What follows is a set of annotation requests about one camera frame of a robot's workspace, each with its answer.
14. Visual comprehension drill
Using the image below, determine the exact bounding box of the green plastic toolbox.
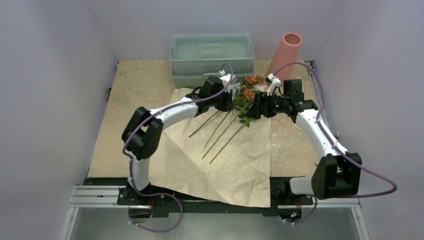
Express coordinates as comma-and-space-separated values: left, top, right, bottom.
169, 33, 256, 89

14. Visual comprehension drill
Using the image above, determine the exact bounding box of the pink peony flower stem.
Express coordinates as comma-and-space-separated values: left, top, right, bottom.
202, 113, 255, 165

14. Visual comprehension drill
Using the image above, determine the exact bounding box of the orange wrapping paper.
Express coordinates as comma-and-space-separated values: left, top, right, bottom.
149, 108, 271, 208

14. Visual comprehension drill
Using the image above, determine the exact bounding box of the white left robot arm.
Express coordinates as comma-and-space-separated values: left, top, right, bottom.
121, 73, 236, 205

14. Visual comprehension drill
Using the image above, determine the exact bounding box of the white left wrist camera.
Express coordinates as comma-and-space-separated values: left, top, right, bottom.
218, 69, 237, 93

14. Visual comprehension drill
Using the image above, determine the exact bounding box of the pink cylindrical vase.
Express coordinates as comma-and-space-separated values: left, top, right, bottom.
266, 32, 302, 82

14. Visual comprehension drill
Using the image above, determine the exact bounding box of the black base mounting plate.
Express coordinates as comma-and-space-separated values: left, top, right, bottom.
83, 177, 315, 222

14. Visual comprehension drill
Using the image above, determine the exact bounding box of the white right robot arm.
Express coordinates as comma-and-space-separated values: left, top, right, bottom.
245, 74, 362, 204

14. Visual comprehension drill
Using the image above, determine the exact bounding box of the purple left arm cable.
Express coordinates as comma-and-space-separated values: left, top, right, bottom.
121, 62, 235, 233

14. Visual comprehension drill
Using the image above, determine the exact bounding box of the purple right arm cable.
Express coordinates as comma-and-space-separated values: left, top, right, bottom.
272, 61, 398, 226

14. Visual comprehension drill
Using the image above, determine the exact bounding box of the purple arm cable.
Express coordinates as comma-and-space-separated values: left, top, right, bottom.
272, 61, 398, 226
121, 62, 235, 233

